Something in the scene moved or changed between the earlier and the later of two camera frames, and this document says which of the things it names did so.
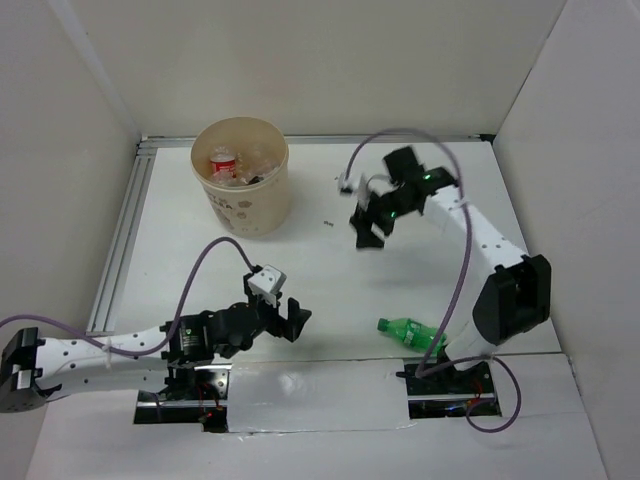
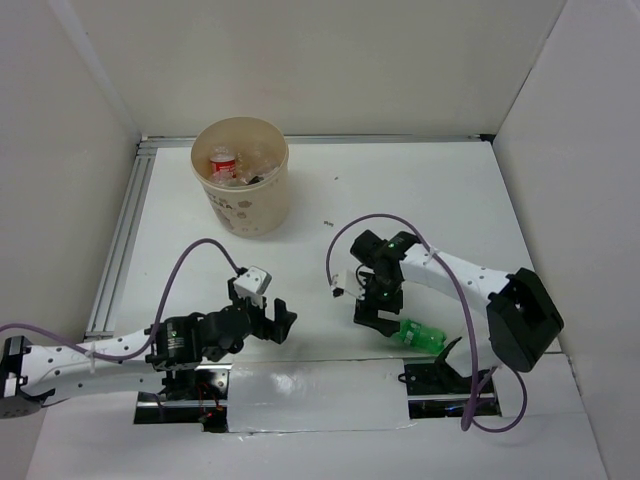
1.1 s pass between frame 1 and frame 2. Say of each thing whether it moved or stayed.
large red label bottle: stayed
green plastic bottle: stayed
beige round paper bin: stayed
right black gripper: moved
